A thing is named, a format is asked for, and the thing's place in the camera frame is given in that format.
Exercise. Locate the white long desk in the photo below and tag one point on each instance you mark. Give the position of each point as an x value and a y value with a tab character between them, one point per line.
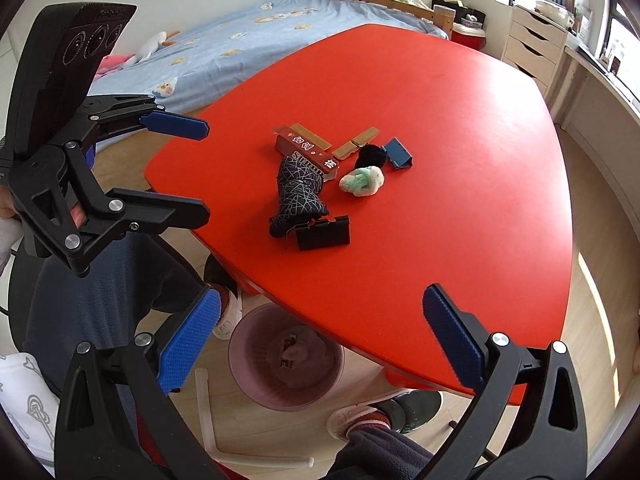
584	103

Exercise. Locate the black camera box left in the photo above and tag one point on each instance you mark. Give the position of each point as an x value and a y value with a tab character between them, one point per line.
63	51

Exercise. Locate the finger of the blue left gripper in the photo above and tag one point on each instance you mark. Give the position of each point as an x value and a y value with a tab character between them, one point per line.
165	212
175	125

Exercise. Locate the blue card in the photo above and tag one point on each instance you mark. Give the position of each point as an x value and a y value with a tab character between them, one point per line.
397	154

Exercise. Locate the wooden clothespin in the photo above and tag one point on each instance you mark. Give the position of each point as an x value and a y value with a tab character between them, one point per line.
353	145

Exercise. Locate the shoe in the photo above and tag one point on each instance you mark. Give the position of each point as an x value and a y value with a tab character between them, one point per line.
402	412
230	294

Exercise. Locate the red plastic table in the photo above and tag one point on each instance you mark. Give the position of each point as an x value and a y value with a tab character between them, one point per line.
483	209

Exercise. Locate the black binder clip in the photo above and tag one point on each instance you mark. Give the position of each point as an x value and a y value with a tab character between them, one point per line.
323	234

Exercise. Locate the green white tissue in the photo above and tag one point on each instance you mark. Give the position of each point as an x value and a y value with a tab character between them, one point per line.
362	182

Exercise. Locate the red snack box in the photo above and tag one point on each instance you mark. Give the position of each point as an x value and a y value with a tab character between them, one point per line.
298	141

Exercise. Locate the white drawer unit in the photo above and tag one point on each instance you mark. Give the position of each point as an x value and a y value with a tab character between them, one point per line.
534	46

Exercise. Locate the person's left hand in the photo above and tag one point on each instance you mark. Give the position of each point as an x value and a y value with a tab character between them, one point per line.
7	208

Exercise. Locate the pink plush toy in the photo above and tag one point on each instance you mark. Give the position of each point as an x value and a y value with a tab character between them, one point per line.
111	63

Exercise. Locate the left shoe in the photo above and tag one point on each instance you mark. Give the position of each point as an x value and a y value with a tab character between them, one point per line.
230	294

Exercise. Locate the black fuzzy ball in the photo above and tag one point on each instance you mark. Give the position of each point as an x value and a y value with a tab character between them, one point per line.
371	155

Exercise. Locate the red cooler box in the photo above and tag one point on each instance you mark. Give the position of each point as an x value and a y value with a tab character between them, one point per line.
471	37

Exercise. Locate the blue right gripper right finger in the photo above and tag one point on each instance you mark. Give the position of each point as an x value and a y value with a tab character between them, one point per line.
459	334

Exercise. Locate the black patterned sock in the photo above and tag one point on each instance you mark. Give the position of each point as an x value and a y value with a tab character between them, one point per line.
299	185

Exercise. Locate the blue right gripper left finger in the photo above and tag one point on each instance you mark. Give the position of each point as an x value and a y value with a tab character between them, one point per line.
183	336

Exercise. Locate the bed with blue sheet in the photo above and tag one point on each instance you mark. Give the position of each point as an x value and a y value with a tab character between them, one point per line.
210	60

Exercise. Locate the pink waste basket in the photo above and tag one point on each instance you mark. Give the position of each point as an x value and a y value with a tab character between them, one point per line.
281	363

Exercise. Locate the right shoe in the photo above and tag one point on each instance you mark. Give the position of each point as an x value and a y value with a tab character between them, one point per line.
402	412

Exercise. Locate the white plush toy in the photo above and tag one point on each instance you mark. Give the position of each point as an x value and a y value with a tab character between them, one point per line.
147	49

